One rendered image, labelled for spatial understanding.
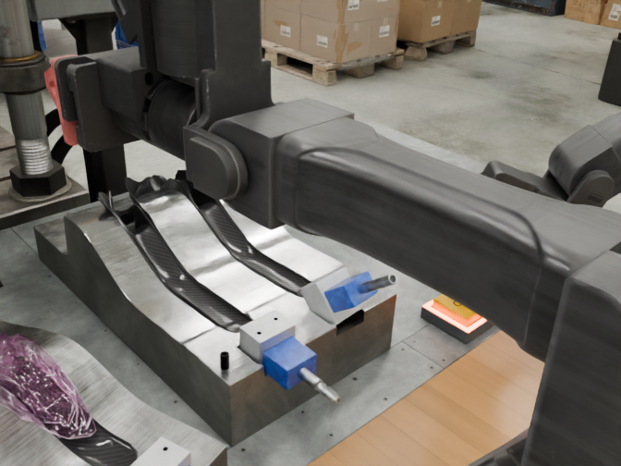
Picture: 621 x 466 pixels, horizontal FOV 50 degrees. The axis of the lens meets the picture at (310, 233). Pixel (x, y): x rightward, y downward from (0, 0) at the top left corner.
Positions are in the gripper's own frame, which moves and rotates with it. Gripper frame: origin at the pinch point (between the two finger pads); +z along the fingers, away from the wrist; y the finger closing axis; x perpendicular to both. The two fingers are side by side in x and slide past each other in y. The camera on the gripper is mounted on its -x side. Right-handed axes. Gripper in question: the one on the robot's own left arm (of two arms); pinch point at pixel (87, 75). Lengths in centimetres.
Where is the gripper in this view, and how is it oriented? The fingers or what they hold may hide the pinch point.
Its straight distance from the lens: 62.1
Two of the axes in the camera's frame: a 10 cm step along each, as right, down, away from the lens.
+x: -0.1, 8.8, 4.7
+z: -6.8, -3.5, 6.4
